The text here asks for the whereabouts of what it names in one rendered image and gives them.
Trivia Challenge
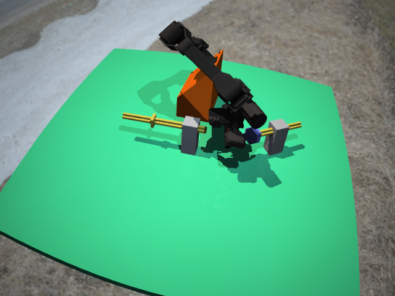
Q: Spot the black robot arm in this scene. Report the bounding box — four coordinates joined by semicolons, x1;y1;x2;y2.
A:
159;21;267;129

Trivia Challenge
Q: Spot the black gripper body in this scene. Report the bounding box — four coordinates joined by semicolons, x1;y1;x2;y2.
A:
225;108;246;149

